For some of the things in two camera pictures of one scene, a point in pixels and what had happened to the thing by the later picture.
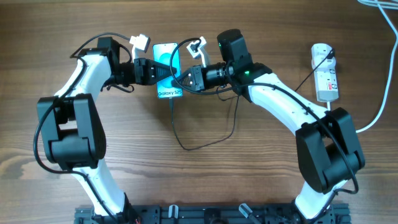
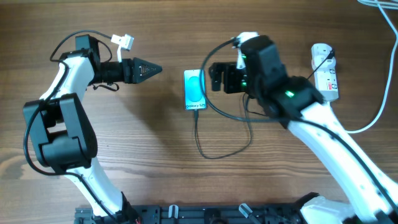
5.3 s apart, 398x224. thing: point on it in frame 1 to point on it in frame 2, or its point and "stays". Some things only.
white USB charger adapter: [318, 52] stays
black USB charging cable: [237, 114] to [250, 121]
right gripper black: [197, 79] to [229, 70]
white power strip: [327, 90] stays
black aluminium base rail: [212, 215] stays
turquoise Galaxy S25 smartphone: [168, 53] to [194, 97]
